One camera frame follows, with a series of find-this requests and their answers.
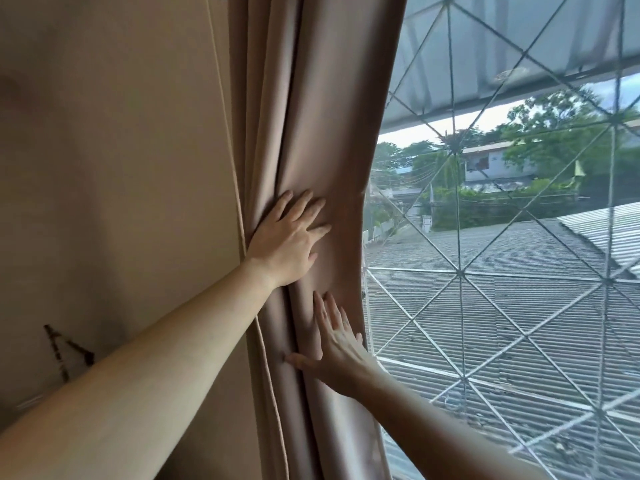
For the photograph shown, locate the person's left hand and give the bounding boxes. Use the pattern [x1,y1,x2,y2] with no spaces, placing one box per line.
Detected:
[244,190,333,290]

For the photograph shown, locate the light corrugated metal roof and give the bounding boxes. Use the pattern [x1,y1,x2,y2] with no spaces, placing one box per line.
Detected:
[557,202,640,278]

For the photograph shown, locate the black wall bracket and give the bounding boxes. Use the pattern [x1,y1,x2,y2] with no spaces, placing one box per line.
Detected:
[43,323,96,383]

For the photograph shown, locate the person's right forearm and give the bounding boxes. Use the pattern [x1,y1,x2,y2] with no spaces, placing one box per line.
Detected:
[344,367,551,480]

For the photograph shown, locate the white metal window grille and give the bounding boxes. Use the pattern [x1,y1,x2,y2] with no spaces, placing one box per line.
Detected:
[362,0,640,480]

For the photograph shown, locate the white house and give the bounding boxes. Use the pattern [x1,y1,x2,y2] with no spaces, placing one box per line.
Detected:
[462,142,540,189]

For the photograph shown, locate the translucent grey awning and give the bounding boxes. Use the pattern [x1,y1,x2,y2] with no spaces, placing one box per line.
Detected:
[379,0,640,131]

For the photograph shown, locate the grey corrugated roof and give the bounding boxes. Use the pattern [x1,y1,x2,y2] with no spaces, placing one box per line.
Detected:
[364,217,640,480]

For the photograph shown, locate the green trees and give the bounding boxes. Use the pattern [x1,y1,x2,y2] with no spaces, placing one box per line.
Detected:
[376,89,640,231]

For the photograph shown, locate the person's right hand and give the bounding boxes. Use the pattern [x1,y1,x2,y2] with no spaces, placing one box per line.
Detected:
[284,290,384,400]

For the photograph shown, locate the beige fabric curtain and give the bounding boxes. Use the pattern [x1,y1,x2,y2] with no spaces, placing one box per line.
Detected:
[227,0,409,480]

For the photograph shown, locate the person's left forearm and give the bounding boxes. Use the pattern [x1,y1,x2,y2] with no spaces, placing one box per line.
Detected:
[0,257,282,480]

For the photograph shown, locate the white curtain cord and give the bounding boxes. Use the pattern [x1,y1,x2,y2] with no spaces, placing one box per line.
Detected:
[205,0,292,480]

